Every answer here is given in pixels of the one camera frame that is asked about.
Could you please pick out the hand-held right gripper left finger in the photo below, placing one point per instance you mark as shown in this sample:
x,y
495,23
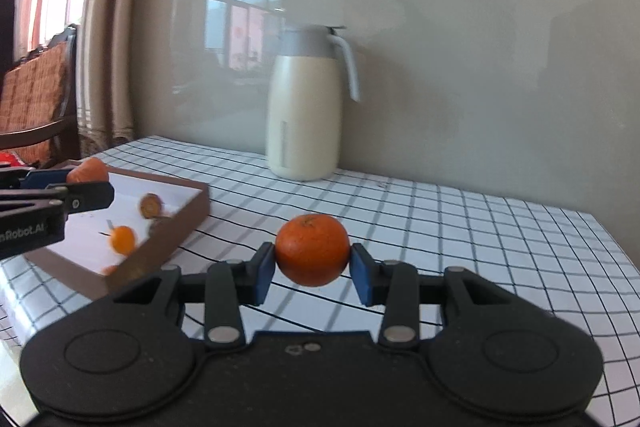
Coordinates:
x,y
262,277

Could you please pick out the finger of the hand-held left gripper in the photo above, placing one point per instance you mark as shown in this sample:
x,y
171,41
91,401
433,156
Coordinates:
x,y
35,179
80,198

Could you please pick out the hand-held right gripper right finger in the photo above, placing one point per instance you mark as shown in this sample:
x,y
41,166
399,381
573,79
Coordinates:
x,y
361,279

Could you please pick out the small orange mandarin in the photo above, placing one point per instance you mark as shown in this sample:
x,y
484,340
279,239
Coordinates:
x,y
122,239
87,169
110,269

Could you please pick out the white tray with brown rim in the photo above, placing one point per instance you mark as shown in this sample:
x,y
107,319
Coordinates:
x,y
90,227

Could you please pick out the large orange mandarin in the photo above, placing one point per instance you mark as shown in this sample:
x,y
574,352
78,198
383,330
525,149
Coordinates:
x,y
312,250

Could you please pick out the dark brown mangosteen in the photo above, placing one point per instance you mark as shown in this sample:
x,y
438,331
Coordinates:
x,y
150,205

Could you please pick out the dark wooden sofa woven cushion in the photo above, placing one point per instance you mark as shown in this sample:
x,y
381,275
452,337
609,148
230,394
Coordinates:
x,y
37,92

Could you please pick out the white checkered tablecloth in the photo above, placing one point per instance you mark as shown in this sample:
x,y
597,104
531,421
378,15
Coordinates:
x,y
475,247

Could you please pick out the beige lace curtain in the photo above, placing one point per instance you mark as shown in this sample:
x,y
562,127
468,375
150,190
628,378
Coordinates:
x,y
107,57

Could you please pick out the dark hanging clothing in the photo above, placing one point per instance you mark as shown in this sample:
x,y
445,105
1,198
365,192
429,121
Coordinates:
x,y
6,32

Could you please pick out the cream thermos jug grey lid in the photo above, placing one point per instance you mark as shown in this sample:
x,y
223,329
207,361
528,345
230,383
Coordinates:
x,y
302,117

